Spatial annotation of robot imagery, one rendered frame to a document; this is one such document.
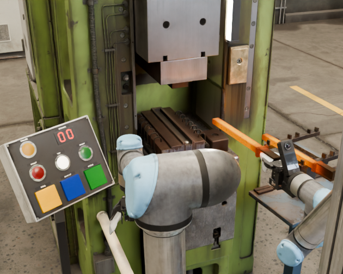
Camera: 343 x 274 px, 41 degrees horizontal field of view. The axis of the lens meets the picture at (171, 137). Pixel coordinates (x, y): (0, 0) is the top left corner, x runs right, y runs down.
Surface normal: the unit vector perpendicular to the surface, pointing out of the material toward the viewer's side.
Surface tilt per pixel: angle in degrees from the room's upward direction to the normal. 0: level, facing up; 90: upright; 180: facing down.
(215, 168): 46
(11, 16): 90
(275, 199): 0
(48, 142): 60
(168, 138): 0
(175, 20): 90
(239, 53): 90
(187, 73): 90
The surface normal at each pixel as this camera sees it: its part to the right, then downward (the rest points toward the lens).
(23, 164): 0.62, -0.19
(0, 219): 0.00, -0.90
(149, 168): 0.07, -0.59
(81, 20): 0.36, 0.40
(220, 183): 0.46, 0.11
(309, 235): -0.59, 0.39
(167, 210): 0.16, 0.33
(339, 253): -0.99, 0.05
